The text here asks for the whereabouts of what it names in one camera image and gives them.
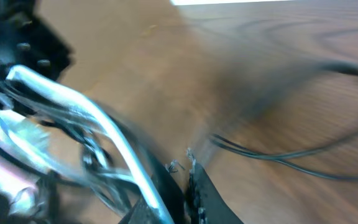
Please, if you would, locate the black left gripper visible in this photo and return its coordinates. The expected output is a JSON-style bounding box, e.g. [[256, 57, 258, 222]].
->
[[0, 0, 71, 81]]

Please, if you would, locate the black usb cable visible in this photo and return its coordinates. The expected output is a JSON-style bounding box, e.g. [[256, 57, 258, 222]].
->
[[0, 60, 358, 218]]

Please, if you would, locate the white usb cable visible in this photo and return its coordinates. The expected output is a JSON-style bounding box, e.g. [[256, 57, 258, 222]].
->
[[0, 64, 175, 224]]

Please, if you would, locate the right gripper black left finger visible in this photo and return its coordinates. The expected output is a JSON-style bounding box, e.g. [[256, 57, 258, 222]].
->
[[118, 158, 188, 224]]

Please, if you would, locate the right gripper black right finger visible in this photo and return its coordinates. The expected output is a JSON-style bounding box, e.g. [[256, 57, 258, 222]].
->
[[185, 148, 243, 224]]

